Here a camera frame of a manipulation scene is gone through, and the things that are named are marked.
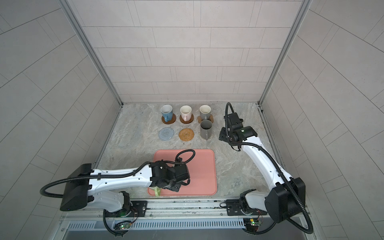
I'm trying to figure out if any aluminium mounting rail frame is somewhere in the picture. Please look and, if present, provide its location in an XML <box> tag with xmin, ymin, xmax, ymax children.
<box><xmin>58</xmin><ymin>181</ymin><xmax>326</xmax><ymax>240</ymax></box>

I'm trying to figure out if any blue floral mug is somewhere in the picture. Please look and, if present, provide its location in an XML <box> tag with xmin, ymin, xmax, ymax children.
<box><xmin>161</xmin><ymin>105</ymin><xmax>173</xmax><ymax>122</ymax></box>

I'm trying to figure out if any white mug grey handle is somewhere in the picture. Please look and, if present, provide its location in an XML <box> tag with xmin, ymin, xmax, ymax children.
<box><xmin>199</xmin><ymin>105</ymin><xmax>212</xmax><ymax>121</ymax></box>

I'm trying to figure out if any left circuit board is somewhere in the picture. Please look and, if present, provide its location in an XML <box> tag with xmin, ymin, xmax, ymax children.
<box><xmin>114</xmin><ymin>221</ymin><xmax>133</xmax><ymax>231</ymax></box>

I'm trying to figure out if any brown wooden coaster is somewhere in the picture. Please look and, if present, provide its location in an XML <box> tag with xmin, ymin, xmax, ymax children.
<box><xmin>162</xmin><ymin>114</ymin><xmax>177</xmax><ymax>125</ymax></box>
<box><xmin>180</xmin><ymin>115</ymin><xmax>194</xmax><ymax>124</ymax></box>

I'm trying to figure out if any cork paw print coaster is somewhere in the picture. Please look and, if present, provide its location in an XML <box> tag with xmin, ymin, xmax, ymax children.
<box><xmin>198</xmin><ymin>115</ymin><xmax>214</xmax><ymax>124</ymax></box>

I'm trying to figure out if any white mug pink handle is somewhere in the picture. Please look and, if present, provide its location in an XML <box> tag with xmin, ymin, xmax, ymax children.
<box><xmin>180</xmin><ymin>105</ymin><xmax>192</xmax><ymax>121</ymax></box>

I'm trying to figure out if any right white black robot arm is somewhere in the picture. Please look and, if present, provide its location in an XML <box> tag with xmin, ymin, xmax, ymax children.
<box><xmin>219</xmin><ymin>103</ymin><xmax>314</xmax><ymax>235</ymax></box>

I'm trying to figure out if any white mug green handle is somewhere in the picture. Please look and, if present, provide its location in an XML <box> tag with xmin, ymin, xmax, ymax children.
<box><xmin>150</xmin><ymin>187</ymin><xmax>162</xmax><ymax>197</ymax></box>

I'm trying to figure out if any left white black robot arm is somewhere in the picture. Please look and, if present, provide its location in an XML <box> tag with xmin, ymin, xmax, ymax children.
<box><xmin>40</xmin><ymin>149</ymin><xmax>196</xmax><ymax>237</ymax></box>

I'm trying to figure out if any dark grey mug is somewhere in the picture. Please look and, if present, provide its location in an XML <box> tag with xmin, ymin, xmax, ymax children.
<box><xmin>200</xmin><ymin>120</ymin><xmax>213</xmax><ymax>140</ymax></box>

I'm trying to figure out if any pink rectangular tray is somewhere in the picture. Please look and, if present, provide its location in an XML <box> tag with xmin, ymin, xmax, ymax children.
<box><xmin>153</xmin><ymin>149</ymin><xmax>217</xmax><ymax>197</ymax></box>

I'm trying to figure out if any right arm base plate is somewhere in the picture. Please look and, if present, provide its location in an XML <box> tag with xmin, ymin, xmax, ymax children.
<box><xmin>220</xmin><ymin>199</ymin><xmax>268</xmax><ymax>216</ymax></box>

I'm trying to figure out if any right circuit board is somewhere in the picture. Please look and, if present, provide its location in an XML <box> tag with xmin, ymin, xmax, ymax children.
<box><xmin>243</xmin><ymin>218</ymin><xmax>262</xmax><ymax>233</ymax></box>

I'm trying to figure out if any circuit board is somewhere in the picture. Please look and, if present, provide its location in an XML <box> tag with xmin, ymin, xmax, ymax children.
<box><xmin>114</xmin><ymin>221</ymin><xmax>133</xmax><ymax>231</ymax></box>
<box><xmin>243</xmin><ymin>218</ymin><xmax>262</xmax><ymax>233</ymax></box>

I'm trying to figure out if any rattan woven round coaster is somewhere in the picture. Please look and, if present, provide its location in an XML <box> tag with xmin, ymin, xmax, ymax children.
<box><xmin>179</xmin><ymin>128</ymin><xmax>195</xmax><ymax>142</ymax></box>

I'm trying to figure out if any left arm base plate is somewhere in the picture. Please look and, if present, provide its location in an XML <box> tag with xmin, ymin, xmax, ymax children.
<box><xmin>128</xmin><ymin>201</ymin><xmax>148</xmax><ymax>218</ymax></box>

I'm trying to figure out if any grey woven round coaster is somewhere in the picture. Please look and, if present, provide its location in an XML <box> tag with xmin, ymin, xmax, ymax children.
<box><xmin>159</xmin><ymin>127</ymin><xmax>175</xmax><ymax>141</ymax></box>

